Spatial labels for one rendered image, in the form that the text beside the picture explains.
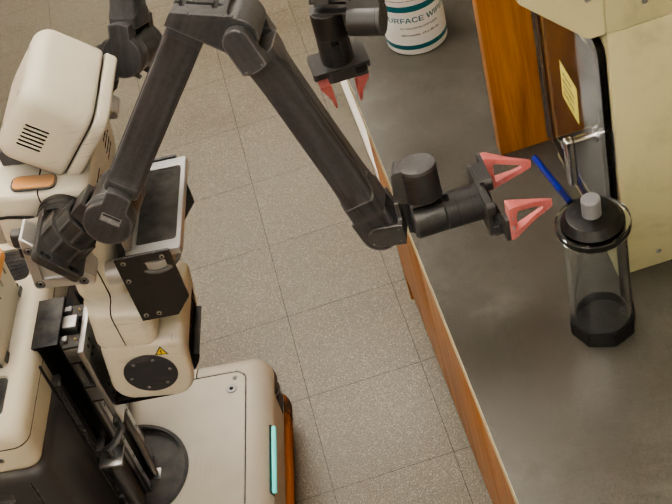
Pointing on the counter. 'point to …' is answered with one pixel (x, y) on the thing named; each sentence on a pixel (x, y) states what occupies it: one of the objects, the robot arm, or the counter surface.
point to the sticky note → (569, 92)
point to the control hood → (572, 14)
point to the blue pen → (551, 179)
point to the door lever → (575, 153)
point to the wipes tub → (415, 25)
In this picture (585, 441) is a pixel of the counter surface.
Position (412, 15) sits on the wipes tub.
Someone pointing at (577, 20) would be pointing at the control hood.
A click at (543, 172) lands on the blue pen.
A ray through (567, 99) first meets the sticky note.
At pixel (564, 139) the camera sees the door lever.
